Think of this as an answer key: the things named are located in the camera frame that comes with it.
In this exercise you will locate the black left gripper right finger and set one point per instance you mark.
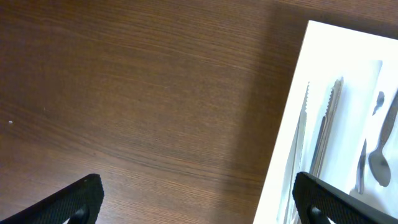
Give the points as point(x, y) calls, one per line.
point(319, 202)

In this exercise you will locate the small steel measuring spoon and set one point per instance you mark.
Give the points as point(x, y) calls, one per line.
point(362, 159)

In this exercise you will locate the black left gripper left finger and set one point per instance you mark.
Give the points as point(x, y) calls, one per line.
point(79, 202)

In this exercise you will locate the white plastic cutlery tray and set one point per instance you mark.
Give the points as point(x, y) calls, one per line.
point(368, 65)

